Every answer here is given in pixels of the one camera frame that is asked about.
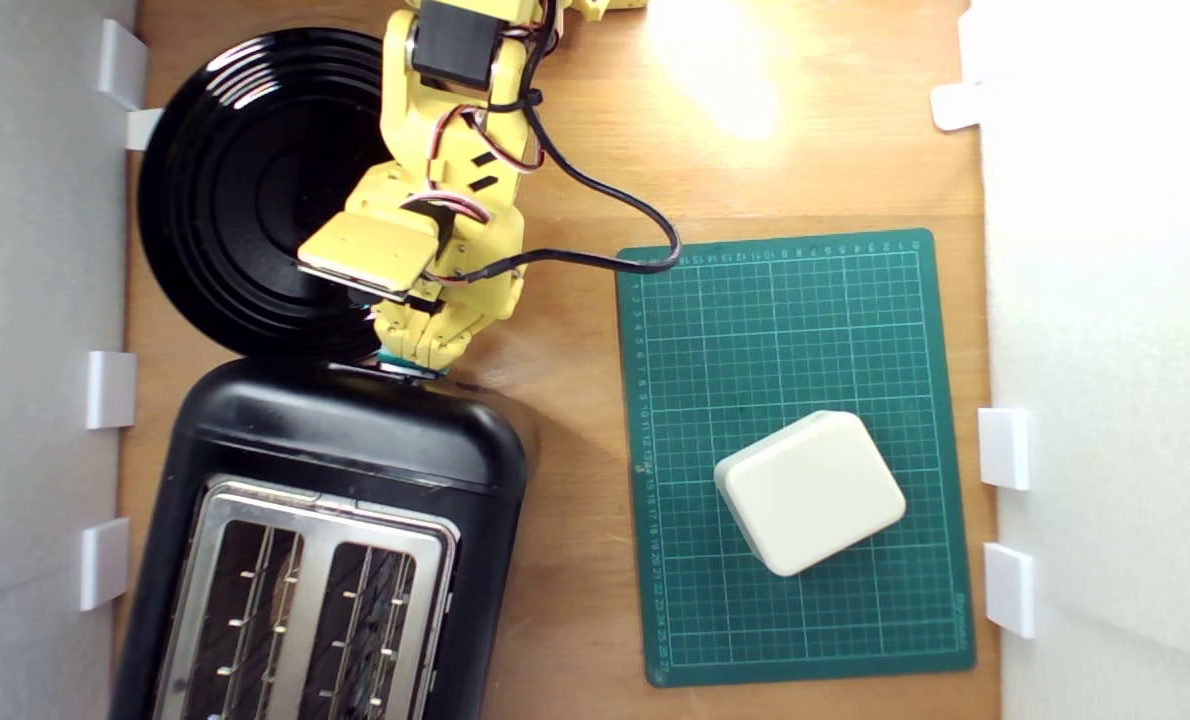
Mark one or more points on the green toaster lever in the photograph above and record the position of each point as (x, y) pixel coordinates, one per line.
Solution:
(410, 370)

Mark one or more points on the black two-slot toaster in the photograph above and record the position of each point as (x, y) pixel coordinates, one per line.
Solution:
(355, 450)

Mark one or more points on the black round plate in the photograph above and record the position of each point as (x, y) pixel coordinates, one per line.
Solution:
(235, 200)

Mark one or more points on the green cutting mat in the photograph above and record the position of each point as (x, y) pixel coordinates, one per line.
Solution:
(755, 330)

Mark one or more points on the white rounded block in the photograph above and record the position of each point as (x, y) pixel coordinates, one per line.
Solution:
(810, 493)

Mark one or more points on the yellow gripper camera box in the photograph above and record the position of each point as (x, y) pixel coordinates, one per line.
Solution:
(370, 250)

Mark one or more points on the white wall clip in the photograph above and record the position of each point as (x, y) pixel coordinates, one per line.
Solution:
(120, 62)
(142, 128)
(1004, 448)
(1010, 590)
(104, 563)
(955, 106)
(111, 389)

